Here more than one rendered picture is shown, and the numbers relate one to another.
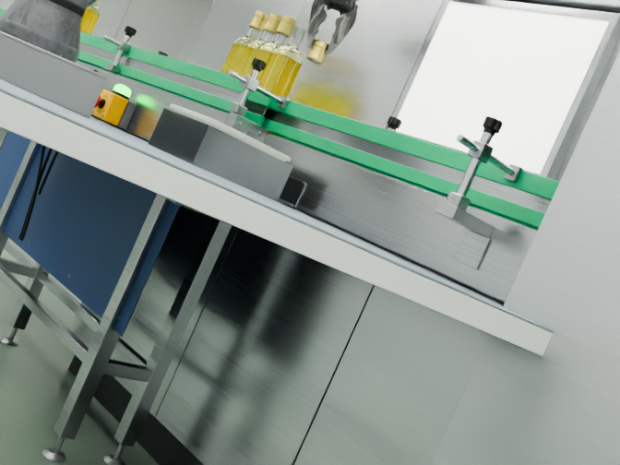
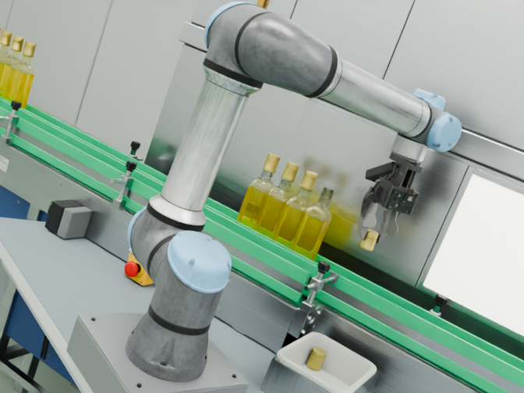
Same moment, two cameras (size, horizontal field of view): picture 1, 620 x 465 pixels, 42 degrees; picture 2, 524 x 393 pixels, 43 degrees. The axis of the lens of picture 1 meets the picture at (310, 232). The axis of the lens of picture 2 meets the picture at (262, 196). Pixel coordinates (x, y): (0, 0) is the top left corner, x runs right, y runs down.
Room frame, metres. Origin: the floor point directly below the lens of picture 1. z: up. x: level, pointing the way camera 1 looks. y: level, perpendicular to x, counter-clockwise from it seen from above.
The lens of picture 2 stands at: (0.45, 0.97, 1.43)
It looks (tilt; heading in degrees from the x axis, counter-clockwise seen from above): 13 degrees down; 338
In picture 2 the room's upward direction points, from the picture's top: 21 degrees clockwise
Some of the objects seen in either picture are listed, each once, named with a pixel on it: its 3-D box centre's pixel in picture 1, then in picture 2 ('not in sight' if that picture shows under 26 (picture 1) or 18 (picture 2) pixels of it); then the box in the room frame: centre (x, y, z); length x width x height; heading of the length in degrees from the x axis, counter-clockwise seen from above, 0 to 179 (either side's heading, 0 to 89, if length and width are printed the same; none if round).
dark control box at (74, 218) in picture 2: not in sight; (68, 219); (2.23, 0.77, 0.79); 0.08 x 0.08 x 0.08; 43
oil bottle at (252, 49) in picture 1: (247, 81); (270, 224); (2.02, 0.29, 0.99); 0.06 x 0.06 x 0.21; 44
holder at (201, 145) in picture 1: (231, 160); (324, 377); (1.63, 0.20, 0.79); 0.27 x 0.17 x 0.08; 133
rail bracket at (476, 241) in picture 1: (473, 189); not in sight; (1.30, -0.21, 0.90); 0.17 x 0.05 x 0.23; 133
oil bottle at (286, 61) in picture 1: (274, 89); (306, 244); (1.93, 0.22, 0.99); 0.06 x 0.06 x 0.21; 43
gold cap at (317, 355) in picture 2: not in sight; (316, 358); (1.70, 0.20, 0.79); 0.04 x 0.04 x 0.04
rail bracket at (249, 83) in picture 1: (256, 91); (319, 285); (1.76, 0.23, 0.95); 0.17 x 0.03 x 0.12; 133
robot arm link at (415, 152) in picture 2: not in sight; (410, 150); (1.76, 0.15, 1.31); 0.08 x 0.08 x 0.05
